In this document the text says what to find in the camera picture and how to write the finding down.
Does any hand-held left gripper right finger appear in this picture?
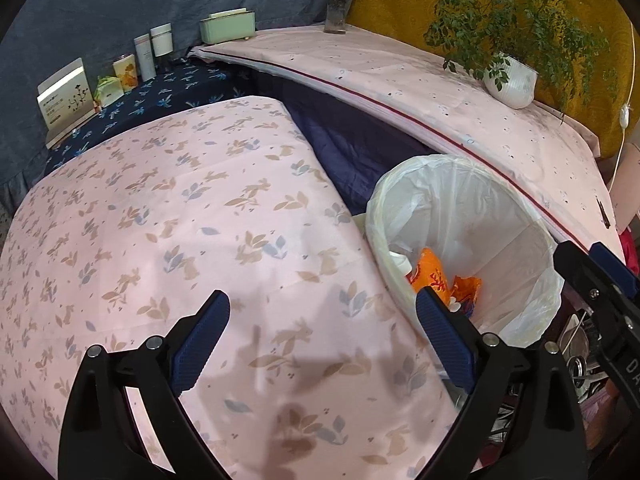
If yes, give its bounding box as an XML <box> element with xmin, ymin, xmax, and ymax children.
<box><xmin>415</xmin><ymin>286</ymin><xmax>586</xmax><ymax>480</ymax></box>

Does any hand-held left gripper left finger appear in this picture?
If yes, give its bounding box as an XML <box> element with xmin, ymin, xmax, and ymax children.
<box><xmin>59</xmin><ymin>290</ymin><xmax>232</xmax><ymax>480</ymax></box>

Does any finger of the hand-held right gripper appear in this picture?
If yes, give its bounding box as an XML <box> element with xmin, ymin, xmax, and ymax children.
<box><xmin>589</xmin><ymin>242</ymin><xmax>640</xmax><ymax>311</ymax></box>
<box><xmin>553</xmin><ymin>241</ymin><xmax>613</xmax><ymax>311</ymax></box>

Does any orange printed plastic bag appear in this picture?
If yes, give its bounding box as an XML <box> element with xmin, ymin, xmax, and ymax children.
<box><xmin>451</xmin><ymin>275</ymin><xmax>484</xmax><ymax>313</ymax></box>

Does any white lined bin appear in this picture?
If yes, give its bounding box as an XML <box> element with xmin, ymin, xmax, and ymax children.
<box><xmin>366</xmin><ymin>155</ymin><xmax>563</xmax><ymax>348</ymax></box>

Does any red cloth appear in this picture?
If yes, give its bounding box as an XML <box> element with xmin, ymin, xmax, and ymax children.
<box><xmin>619</xmin><ymin>227</ymin><xmax>640</xmax><ymax>279</ymax></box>

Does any orange snack packet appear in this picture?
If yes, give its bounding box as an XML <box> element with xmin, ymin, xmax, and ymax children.
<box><xmin>410</xmin><ymin>248</ymin><xmax>449</xmax><ymax>295</ymax></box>

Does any crumpled white tissue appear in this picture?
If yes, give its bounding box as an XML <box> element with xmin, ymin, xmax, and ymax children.
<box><xmin>387</xmin><ymin>241</ymin><xmax>417</xmax><ymax>277</ymax></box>

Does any pink floral tablecloth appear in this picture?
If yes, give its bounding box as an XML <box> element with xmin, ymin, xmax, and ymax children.
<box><xmin>0</xmin><ymin>96</ymin><xmax>481</xmax><ymax>480</ymax></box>

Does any white ceramic plant pot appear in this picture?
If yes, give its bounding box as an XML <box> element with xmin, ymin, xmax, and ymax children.
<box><xmin>482</xmin><ymin>52</ymin><xmax>539</xmax><ymax>110</ymax></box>

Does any dark purple cloth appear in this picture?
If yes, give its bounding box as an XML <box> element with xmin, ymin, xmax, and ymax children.
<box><xmin>252</xmin><ymin>72</ymin><xmax>451</xmax><ymax>217</ymax></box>

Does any pink dotted tablecloth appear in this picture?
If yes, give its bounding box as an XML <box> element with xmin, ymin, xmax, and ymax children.
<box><xmin>187</xmin><ymin>25</ymin><xmax>623</xmax><ymax>256</ymax></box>

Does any dark blue floral cloth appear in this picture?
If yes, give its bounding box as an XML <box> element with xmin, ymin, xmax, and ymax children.
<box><xmin>45</xmin><ymin>57</ymin><xmax>261</xmax><ymax>171</ymax></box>

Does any green leafy plant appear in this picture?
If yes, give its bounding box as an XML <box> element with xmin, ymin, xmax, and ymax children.
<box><xmin>390</xmin><ymin>0</ymin><xmax>616</xmax><ymax>113</ymax></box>

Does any small green carton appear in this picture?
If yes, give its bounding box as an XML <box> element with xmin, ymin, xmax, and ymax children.
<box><xmin>94</xmin><ymin>76</ymin><xmax>124</xmax><ymax>109</ymax></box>

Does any white cardboard box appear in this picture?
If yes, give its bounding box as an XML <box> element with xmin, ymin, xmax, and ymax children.
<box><xmin>36</xmin><ymin>58</ymin><xmax>99</xmax><ymax>150</ymax></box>

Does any small orange box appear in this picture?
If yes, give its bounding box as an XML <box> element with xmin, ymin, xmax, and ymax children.
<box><xmin>112</xmin><ymin>55</ymin><xmax>139</xmax><ymax>92</ymax></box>

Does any grey tube bottle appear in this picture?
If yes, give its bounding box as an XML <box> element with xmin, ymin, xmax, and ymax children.
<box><xmin>134</xmin><ymin>34</ymin><xmax>156</xmax><ymax>81</ymax></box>

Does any white round jar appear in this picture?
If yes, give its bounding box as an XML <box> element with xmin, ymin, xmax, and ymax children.
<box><xmin>150</xmin><ymin>24</ymin><xmax>174</xmax><ymax>58</ymax></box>

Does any pale green box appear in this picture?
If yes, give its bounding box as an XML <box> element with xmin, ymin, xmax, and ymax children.
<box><xmin>200</xmin><ymin>8</ymin><xmax>257</xmax><ymax>45</ymax></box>

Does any mustard yellow cloth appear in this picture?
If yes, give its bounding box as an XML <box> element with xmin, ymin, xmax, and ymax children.
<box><xmin>345</xmin><ymin>0</ymin><xmax>640</xmax><ymax>161</ymax></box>

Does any glass vase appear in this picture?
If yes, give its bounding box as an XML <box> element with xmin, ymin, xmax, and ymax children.
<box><xmin>324</xmin><ymin>0</ymin><xmax>359</xmax><ymax>35</ymax></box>

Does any blue-grey curtain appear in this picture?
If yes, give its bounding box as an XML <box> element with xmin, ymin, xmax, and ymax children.
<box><xmin>0</xmin><ymin>0</ymin><xmax>331</xmax><ymax>213</ymax></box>

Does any white cable with switch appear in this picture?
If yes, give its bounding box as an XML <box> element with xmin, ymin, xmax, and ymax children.
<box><xmin>606</xmin><ymin>25</ymin><xmax>640</xmax><ymax>192</ymax></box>

